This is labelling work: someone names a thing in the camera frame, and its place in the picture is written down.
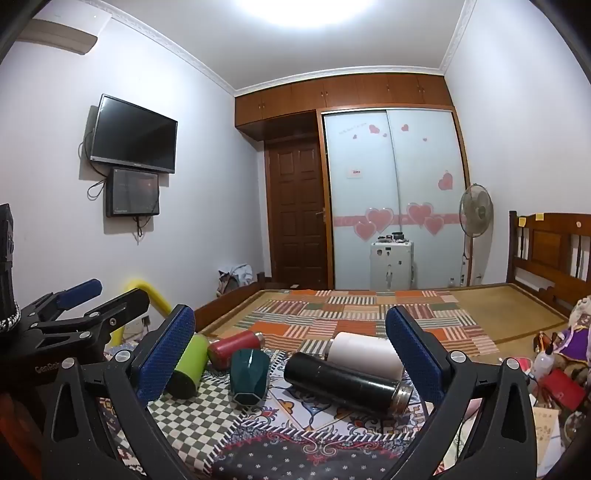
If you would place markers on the brown wooden door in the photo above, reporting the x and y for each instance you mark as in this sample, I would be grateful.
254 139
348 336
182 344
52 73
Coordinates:
298 212

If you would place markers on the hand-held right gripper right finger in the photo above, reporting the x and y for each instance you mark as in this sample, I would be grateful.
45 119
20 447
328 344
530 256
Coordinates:
415 357

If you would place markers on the red box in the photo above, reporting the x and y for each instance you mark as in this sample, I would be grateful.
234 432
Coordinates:
564 390

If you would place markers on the standing fan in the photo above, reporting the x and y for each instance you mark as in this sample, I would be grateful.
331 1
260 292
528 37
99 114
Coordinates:
475 205

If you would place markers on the striped patchwork blanket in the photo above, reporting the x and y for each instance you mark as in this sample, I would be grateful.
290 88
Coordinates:
351 314

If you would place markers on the floral patterned blanket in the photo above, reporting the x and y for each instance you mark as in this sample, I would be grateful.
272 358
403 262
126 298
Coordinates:
314 434

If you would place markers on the woven straw bed mat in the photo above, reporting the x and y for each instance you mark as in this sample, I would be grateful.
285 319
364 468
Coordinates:
517 309

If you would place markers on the wooden bed frame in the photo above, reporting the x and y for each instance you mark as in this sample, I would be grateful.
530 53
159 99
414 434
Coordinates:
549 249

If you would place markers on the dark green faceted cup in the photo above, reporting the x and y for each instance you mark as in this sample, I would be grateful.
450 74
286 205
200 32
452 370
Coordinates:
249 374

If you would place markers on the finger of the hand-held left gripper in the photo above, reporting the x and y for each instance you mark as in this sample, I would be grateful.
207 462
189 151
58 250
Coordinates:
83 291
131 304

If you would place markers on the yellow foam tube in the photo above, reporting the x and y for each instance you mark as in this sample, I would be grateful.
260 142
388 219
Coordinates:
154 295

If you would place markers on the wooden wardrobe with sliding doors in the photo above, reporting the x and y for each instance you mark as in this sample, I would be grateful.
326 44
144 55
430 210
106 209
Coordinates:
397 184

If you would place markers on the small wall-mounted monitor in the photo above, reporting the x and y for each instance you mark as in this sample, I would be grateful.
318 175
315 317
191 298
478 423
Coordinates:
133 192

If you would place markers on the purple dressed doll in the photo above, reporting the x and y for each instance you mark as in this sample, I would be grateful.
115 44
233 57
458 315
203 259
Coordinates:
579 325

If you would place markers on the red bottle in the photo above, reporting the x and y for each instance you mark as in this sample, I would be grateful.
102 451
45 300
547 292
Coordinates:
231 348

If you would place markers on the grey bag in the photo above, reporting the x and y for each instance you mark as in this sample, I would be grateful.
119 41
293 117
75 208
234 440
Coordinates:
236 277

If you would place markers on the small white cabinet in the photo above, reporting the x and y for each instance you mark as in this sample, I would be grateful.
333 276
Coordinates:
391 267

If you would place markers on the green checkered cloth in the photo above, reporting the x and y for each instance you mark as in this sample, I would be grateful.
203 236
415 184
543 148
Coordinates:
203 415

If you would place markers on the white thermos cup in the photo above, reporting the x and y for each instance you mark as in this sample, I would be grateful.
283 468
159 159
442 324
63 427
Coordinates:
364 353

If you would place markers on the lime green bottle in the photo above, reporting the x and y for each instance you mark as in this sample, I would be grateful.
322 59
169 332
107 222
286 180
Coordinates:
189 364

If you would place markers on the dark items on cabinet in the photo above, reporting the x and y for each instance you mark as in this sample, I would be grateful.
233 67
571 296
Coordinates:
392 238

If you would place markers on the ceiling light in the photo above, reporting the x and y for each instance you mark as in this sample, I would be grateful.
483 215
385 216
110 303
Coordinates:
304 11

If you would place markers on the wall-mounted black television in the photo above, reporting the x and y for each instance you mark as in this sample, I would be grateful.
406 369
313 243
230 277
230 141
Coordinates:
134 134

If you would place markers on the black thermos cup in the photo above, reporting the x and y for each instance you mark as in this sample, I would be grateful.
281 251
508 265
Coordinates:
337 376

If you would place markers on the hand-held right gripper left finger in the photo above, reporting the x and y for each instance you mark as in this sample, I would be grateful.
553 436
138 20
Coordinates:
161 357

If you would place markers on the clear spray bottle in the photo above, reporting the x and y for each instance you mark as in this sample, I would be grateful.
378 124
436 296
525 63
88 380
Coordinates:
542 362

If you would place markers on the beige paper card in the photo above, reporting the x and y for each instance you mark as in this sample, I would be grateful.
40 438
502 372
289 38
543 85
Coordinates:
547 427

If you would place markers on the white air conditioner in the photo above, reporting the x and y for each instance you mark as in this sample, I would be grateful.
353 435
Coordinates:
69 32

